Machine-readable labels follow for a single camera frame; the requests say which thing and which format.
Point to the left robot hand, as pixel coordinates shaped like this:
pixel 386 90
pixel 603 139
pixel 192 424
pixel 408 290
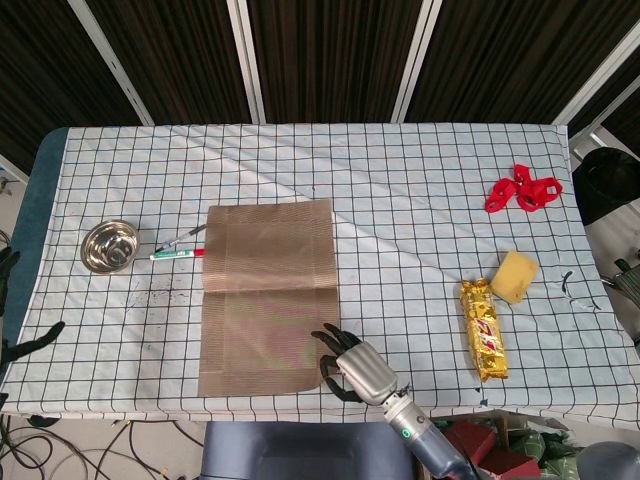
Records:
pixel 35 340

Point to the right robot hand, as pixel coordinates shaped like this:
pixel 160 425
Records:
pixel 365 372

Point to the metal bowl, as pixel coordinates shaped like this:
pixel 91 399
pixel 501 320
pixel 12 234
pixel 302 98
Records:
pixel 110 247

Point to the brown woven placemat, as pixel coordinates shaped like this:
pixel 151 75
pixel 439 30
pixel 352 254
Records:
pixel 270 300

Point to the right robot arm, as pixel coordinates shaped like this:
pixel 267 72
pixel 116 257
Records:
pixel 425 440

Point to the grey-blue robot torso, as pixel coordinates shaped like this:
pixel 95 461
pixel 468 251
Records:
pixel 300 450

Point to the gold snack packet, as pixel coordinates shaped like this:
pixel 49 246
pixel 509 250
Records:
pixel 485 340

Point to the large red box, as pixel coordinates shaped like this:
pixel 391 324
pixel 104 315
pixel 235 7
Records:
pixel 472 440

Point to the teal padded table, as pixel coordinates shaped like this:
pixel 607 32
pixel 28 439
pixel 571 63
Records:
pixel 35 200

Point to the white marker red cap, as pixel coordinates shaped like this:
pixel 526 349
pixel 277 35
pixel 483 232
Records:
pixel 175 254

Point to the small red box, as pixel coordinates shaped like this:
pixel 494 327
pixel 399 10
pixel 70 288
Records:
pixel 510 465

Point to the yellow sponge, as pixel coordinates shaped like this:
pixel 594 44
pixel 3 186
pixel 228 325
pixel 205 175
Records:
pixel 515 277

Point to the thin black pen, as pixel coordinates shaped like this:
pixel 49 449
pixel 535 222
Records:
pixel 182 235

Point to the white checked tablecloth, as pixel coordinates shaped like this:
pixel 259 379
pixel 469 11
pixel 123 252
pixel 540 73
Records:
pixel 400 175

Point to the green patterned cloth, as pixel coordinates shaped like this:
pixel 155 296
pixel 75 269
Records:
pixel 555 462

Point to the black trash bin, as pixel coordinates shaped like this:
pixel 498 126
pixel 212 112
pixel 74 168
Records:
pixel 605 185

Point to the white partition post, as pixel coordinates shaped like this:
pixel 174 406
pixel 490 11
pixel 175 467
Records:
pixel 600 80
pixel 110 60
pixel 246 60
pixel 416 60

